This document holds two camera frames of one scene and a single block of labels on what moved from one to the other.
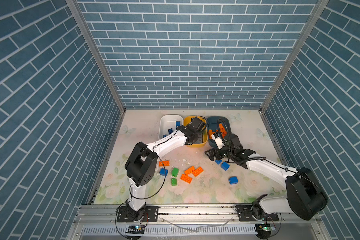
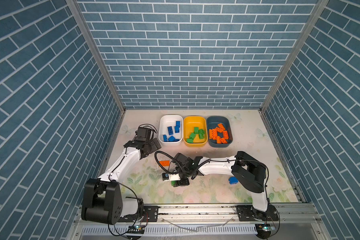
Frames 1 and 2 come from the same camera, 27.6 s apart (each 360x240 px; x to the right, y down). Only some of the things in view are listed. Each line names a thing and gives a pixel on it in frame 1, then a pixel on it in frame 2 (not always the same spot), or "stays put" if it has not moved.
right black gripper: x=210 y=155 → x=179 y=183
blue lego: x=233 y=180 stays put
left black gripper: x=199 y=132 → x=154 y=147
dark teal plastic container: x=213 y=124 stays put
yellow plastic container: x=186 y=120 stays put
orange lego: x=165 y=163 stays put
